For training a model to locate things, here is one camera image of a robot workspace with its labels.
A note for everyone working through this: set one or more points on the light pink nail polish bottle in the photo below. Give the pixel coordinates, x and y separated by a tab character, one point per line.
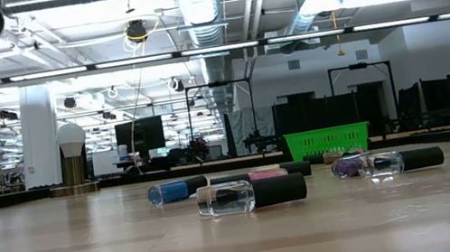
267	174

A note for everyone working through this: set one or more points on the clear nail polish bottle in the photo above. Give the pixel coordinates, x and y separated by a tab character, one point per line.
423	158
279	189

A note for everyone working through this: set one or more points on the blue nail polish bottle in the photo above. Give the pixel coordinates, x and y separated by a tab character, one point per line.
169	192

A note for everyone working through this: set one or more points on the brown nail polish bottle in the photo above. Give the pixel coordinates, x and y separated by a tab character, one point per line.
333	157

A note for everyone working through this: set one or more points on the purple nail polish bottle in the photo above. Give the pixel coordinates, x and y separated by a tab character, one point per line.
344	168

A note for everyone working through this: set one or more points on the red nail polish bottle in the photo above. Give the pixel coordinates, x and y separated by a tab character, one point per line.
354	152

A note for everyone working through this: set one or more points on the black monitor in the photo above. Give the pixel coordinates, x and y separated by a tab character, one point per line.
139	135

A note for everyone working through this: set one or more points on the black partition panels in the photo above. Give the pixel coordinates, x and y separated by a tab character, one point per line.
319	112

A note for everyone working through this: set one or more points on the green plastic basket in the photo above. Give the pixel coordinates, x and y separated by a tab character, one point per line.
328	141

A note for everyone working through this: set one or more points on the white bulb brass lamp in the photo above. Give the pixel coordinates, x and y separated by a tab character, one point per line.
70	138

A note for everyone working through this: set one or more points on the white square pillar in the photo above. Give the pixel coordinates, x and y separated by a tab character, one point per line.
39	138

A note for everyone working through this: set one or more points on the black aluminium table frame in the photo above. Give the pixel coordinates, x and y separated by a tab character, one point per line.
124	180

